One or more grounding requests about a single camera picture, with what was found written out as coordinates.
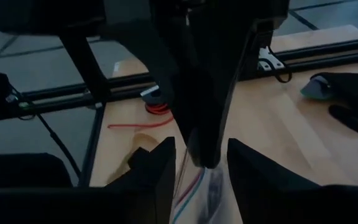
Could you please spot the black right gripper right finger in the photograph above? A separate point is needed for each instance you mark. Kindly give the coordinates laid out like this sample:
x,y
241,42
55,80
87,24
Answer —
x,y
291,205

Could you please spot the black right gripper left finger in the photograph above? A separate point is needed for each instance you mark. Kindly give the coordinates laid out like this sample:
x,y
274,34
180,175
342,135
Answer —
x,y
73,205

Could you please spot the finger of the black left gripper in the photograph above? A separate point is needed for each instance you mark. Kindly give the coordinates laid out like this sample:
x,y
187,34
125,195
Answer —
x,y
160,62
216,77

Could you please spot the stack of clear plastic bags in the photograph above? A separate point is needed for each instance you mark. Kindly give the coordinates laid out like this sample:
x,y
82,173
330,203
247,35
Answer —
x,y
194,202

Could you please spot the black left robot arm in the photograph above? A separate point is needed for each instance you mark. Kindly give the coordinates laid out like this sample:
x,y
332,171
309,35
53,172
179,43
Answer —
x,y
42,15

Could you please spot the small black block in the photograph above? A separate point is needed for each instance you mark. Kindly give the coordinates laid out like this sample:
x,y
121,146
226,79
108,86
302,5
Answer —
x,y
138,158

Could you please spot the black and green bag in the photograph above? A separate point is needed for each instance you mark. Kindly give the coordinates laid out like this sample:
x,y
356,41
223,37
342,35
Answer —
x,y
353,90

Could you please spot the grey metal bracket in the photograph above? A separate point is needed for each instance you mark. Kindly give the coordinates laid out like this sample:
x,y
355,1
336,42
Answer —
x,y
269,59

